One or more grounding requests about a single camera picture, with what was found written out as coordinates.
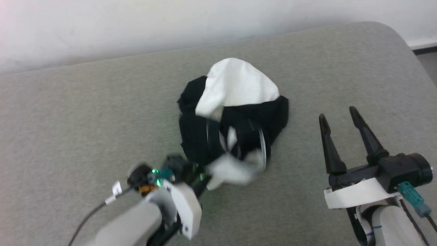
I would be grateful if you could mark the grey upholstered sofa seat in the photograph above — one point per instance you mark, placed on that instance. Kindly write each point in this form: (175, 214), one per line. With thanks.
(85, 119)

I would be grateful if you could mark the teal right camera connector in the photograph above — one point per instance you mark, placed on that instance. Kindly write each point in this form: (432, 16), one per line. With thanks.
(413, 200)

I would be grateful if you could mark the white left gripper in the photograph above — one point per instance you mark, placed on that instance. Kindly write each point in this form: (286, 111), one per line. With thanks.
(182, 208)

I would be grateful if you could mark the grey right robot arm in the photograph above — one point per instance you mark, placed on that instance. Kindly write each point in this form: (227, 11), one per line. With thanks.
(392, 227)

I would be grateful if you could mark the black and white t-shirt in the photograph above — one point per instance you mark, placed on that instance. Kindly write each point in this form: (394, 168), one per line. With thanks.
(239, 112)

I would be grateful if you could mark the white skirting board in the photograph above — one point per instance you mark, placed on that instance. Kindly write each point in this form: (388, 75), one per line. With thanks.
(423, 43)

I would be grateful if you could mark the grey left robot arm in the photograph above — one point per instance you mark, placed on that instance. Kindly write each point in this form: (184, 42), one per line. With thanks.
(129, 223)

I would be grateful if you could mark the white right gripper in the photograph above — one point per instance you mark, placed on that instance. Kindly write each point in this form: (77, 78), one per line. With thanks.
(358, 193)

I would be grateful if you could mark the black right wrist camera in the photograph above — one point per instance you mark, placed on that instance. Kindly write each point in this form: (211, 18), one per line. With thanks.
(404, 171)

